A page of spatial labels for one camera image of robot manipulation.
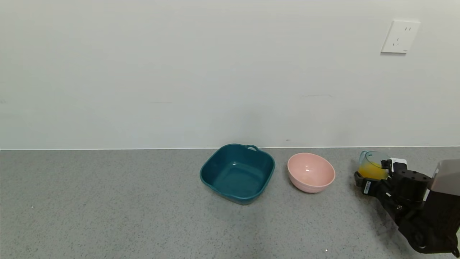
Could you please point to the white wall socket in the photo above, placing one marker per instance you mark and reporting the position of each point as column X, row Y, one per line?
column 400, row 36

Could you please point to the orange juice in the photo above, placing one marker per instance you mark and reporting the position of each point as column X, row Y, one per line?
column 372, row 172

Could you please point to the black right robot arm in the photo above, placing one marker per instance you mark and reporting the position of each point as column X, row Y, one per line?
column 431, row 226

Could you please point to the pink round bowl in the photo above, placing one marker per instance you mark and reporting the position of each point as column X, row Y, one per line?
column 310, row 173

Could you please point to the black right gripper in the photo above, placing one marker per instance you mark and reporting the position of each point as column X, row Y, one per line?
column 367, row 187

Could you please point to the clear blue ribbed cup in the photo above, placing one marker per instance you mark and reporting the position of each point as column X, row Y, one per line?
column 373, row 158

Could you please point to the teal square plastic basin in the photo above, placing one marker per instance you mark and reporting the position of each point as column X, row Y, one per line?
column 237, row 180

